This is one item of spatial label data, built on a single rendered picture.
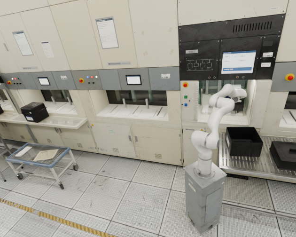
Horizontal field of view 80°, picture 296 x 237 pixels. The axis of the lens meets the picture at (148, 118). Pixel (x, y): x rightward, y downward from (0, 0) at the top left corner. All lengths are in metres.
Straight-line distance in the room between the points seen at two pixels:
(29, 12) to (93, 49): 0.93
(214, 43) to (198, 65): 0.25
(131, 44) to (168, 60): 0.46
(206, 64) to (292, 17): 0.74
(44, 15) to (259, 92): 2.59
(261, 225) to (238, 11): 2.14
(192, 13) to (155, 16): 0.37
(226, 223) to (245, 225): 0.20
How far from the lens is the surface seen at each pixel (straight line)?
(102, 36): 2.32
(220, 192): 1.94
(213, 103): 1.72
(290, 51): 2.09
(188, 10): 1.96
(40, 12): 2.83
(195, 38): 1.97
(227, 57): 1.99
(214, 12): 1.95
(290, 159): 1.99
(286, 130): 2.42
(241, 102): 2.38
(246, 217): 2.52
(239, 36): 1.97
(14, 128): 4.59
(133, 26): 2.12
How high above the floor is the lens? 2.07
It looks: 29 degrees down
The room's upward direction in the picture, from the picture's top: 8 degrees counter-clockwise
